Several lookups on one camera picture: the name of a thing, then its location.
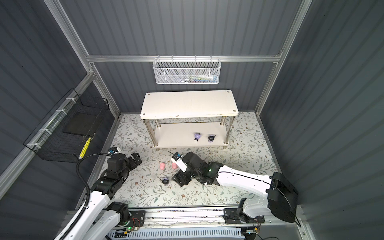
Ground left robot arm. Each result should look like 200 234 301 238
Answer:
55 152 142 240

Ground black wire basket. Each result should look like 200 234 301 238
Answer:
24 91 109 163

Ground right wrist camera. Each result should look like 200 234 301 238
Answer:
172 152 188 173

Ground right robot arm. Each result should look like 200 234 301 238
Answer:
171 152 299 224

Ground white wire basket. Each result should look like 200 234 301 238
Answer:
153 59 222 85

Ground yellow marker pen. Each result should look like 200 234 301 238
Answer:
79 137 92 160

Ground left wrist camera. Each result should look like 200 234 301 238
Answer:
108 147 120 156

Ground markers in white basket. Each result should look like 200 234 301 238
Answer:
178 75 220 84

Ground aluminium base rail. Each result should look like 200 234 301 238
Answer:
64 204 304 232

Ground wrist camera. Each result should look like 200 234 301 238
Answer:
108 147 120 156
172 152 188 173

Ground white two-tier shelf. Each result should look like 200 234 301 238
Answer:
140 90 239 149

